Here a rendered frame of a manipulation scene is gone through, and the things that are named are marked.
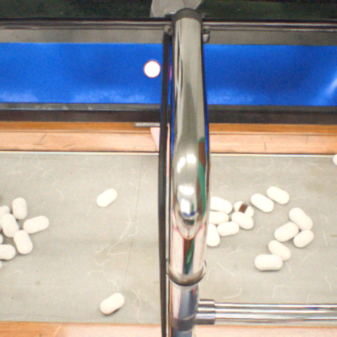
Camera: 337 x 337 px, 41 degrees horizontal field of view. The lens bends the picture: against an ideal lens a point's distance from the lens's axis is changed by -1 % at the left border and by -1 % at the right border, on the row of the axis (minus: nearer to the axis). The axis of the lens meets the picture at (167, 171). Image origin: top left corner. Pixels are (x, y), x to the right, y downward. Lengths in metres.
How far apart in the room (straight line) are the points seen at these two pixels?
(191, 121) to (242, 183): 0.48
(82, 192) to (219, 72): 0.41
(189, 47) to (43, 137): 0.51
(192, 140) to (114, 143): 0.52
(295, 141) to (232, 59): 0.44
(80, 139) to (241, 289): 0.36
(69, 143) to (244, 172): 0.29
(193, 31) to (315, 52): 0.10
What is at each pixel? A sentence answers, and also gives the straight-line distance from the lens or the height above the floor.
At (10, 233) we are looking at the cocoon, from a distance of 0.67.
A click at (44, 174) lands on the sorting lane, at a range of 0.75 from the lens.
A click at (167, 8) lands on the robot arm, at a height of 0.95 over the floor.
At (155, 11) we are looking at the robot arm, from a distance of 0.69.
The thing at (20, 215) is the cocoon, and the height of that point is 0.75.
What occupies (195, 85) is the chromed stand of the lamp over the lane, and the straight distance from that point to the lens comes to 0.27.
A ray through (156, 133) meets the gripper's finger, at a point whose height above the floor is 0.82.
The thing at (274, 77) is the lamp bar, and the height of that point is 1.08.
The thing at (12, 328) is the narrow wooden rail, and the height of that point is 0.77.
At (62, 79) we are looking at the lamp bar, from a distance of 0.36.
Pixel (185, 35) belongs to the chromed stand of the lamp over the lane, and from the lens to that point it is 0.32.
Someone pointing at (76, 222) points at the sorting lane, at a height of 0.74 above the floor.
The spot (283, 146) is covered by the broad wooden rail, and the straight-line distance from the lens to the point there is 0.78.
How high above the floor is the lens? 1.29
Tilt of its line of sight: 49 degrees down
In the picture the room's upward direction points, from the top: straight up
